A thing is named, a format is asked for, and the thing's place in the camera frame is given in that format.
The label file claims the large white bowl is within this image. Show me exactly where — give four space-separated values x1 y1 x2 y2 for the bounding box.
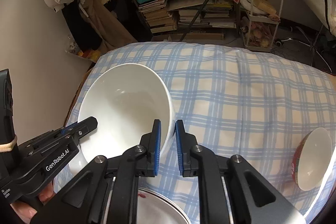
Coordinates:
78 63 175 162

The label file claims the red patterned bowl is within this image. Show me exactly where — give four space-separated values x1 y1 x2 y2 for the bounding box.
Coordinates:
291 127 332 191

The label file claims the person's left hand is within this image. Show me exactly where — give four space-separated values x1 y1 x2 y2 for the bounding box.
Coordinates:
10 182 55 223

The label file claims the cherry pattern plate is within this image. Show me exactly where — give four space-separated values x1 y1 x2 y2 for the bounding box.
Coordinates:
136 188 191 224

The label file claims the blue plaid cloth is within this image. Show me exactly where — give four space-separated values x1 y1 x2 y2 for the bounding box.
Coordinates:
67 42 335 222

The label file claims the tan hanging coat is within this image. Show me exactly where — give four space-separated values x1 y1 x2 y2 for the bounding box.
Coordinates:
79 0 137 55

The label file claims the stack of books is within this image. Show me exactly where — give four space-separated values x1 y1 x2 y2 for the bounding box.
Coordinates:
138 0 178 34

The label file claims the white rolling cart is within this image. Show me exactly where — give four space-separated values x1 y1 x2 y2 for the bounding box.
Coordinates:
239 0 284 52

